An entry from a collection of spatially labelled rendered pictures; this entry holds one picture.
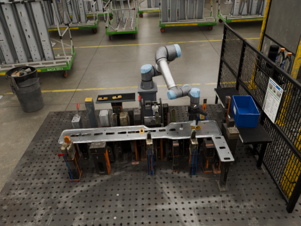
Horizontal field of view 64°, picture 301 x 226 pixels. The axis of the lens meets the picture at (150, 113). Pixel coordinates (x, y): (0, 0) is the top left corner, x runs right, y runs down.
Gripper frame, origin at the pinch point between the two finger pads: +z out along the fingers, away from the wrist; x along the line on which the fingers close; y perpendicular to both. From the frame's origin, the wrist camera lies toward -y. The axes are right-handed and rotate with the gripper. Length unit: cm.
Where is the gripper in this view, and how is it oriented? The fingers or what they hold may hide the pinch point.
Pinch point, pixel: (195, 126)
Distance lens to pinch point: 211.4
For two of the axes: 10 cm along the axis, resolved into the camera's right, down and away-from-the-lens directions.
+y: -10.0, 0.7, 0.0
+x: 0.4, 5.5, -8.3
